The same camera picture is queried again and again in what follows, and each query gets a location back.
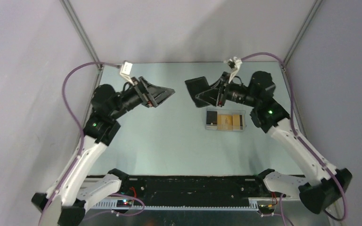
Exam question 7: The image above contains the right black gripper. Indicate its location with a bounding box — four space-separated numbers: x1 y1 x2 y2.
196 72 259 108

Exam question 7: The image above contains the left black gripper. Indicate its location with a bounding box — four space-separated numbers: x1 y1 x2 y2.
110 76 175 120

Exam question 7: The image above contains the black card holder wallet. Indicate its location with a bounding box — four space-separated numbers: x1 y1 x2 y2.
185 76 210 108

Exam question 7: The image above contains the clear plastic card tray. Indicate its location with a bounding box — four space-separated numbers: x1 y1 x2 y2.
205 108 246 132

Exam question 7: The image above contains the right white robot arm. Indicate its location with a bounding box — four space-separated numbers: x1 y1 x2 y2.
185 71 353 214

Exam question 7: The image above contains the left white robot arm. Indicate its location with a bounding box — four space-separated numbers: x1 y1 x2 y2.
32 77 175 226

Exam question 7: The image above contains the black credit card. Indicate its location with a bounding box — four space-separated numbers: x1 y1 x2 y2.
206 111 218 126

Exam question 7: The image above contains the orange credit card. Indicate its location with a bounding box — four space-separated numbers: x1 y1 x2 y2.
217 114 245 131

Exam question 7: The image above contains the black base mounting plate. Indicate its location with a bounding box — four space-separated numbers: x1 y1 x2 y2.
119 175 280 209

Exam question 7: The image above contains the left controller board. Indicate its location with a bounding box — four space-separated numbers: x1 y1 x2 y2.
116 199 133 208

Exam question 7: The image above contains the controller board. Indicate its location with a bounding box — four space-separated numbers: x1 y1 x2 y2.
116 199 133 208
257 204 276 217

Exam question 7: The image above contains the right controller board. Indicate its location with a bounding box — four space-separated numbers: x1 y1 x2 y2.
257 204 276 217

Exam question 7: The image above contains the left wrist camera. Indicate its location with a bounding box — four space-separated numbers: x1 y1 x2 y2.
119 61 134 85

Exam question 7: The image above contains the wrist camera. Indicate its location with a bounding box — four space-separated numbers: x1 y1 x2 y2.
119 61 134 85
224 56 243 83

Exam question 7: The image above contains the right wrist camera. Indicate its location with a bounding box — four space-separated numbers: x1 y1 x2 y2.
224 56 243 83

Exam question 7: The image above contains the left aluminium frame post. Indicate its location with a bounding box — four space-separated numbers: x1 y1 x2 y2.
59 0 104 70

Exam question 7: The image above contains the aluminium frame post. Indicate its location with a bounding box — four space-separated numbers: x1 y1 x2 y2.
280 0 324 68
59 0 104 70

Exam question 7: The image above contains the right aluminium frame post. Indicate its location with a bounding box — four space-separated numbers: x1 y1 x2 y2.
280 0 324 68

